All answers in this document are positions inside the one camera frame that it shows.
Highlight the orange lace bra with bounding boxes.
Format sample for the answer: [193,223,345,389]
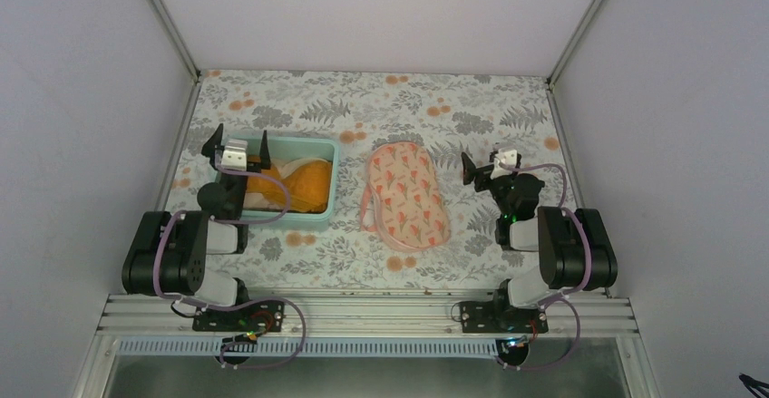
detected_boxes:
[245,156,334,211]

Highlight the teal plastic bin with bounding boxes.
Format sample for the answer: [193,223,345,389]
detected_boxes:
[216,135,340,231]

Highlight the pink mesh laundry bag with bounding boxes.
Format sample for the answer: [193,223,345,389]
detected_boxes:
[360,141,451,252]

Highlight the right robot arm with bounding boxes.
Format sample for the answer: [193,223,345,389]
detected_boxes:
[461,148,618,332]

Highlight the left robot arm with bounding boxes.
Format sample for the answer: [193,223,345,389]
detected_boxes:
[122,125,272,330]

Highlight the beige bra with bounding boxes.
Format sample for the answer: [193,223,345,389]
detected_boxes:
[243,156,328,213]

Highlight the floral table mat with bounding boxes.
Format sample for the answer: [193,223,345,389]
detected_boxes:
[166,70,575,292]

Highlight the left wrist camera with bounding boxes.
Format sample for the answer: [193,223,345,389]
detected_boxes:
[220,139,248,171]

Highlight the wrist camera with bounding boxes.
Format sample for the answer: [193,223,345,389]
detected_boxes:
[220,139,248,171]
[490,147,520,180]

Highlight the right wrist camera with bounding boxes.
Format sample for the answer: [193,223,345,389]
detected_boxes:
[490,147,520,180]

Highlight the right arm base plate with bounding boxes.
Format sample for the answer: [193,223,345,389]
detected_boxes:
[458,301,549,334]

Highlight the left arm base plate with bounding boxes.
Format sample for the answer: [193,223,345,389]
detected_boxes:
[192,299,285,335]

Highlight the aluminium rail frame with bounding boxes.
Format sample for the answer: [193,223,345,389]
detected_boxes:
[97,290,639,338]

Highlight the grey slotted cable duct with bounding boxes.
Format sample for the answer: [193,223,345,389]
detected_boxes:
[115,336,499,359]

